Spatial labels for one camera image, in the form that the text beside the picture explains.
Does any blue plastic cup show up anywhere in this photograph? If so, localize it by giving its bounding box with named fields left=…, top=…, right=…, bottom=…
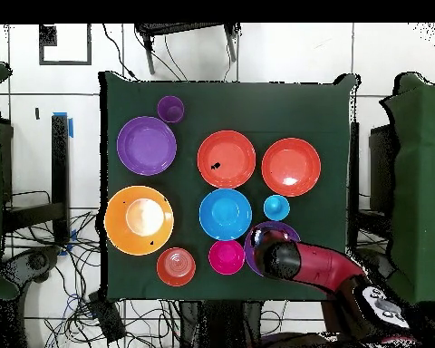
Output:
left=263, top=194, right=291, bottom=222

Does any wide red-orange bowl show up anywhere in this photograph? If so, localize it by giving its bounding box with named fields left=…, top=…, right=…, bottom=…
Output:
left=197, top=129, right=257, bottom=190
left=261, top=137, right=323, bottom=198

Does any blue plastic bowl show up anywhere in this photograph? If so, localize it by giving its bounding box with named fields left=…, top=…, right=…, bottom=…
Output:
left=198, top=188, right=254, bottom=242

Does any pink plastic bowl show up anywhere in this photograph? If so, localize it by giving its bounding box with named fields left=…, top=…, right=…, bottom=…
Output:
left=208, top=239, right=247, bottom=276

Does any purple plastic bowl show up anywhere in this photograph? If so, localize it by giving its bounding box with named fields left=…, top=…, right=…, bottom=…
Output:
left=116, top=115, right=178, bottom=177
left=243, top=220, right=302, bottom=277

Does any small deep orange bowl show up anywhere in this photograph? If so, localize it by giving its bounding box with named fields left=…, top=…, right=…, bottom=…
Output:
left=156, top=246, right=198, bottom=288

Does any dark green tablecloth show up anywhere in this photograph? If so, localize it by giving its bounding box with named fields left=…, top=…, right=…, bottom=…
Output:
left=98, top=70, right=360, bottom=302

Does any purple plastic cup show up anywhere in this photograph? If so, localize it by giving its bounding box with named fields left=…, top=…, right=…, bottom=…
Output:
left=156, top=94, right=186, bottom=124

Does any large yellow-orange bowl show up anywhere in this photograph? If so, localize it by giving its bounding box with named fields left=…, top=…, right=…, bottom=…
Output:
left=103, top=185, right=175, bottom=256

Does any blue tape strip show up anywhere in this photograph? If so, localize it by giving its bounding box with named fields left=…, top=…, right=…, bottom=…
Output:
left=53, top=111, right=74, bottom=139

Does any black metal chair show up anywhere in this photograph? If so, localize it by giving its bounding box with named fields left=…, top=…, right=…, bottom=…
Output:
left=134, top=22, right=242, bottom=76

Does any black power brick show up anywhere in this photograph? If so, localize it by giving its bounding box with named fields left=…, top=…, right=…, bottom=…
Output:
left=87, top=291, right=127, bottom=343

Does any black table frame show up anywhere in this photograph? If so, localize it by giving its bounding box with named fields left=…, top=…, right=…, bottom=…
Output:
left=1, top=113, right=72, bottom=247

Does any black floor cable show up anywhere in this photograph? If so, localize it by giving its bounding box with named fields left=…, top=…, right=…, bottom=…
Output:
left=101, top=23, right=139, bottom=81

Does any blue network cable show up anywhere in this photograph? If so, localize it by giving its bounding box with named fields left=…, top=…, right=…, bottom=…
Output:
left=63, top=293, right=95, bottom=320

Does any black square frame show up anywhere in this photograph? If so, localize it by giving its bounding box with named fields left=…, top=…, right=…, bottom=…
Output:
left=38, top=23, right=92, bottom=66

